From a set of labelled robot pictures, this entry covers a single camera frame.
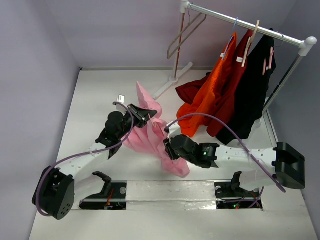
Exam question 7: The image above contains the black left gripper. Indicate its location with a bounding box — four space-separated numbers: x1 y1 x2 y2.
116 104 157 140

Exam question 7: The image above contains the pink t shirt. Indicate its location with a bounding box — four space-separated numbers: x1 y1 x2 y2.
124 82 190 178

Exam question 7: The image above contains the pink wire hanger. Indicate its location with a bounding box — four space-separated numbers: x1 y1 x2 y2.
148 114 160 127

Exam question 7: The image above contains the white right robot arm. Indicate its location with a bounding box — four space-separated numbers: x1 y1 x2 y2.
163 134 306 196

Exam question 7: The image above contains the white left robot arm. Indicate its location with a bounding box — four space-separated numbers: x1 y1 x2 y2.
32 102 158 220

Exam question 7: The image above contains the orange t shirt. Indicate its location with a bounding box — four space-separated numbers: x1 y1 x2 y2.
176 32 237 137

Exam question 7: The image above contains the dark red t shirt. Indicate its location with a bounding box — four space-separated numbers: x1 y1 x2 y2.
176 29 253 124

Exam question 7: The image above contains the grey velvet hanger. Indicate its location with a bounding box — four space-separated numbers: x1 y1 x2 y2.
166 9 208 60

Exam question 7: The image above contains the black t shirt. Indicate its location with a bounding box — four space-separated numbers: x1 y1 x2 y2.
216 35 276 145

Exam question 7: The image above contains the wooden hanger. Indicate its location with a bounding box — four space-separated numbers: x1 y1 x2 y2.
241 19 260 68

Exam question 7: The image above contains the pink clip hanger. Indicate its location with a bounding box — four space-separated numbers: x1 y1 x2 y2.
262 47 274 76

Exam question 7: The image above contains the white metal clothes rack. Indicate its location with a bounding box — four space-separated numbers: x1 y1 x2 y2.
152 0 317 114

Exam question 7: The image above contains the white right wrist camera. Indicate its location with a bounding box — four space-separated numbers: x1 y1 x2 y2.
164 121 182 139

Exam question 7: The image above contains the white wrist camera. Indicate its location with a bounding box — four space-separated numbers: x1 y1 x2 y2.
115 94 127 115
164 121 182 139

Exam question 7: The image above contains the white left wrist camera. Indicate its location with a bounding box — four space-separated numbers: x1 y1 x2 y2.
115 94 127 115

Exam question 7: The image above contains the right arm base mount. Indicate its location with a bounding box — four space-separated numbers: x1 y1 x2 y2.
214 171 263 210

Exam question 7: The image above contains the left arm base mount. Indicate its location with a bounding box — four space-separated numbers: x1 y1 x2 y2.
79 171 127 211

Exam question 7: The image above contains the blue wire hanger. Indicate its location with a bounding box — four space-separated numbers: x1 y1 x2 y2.
222 17 239 60

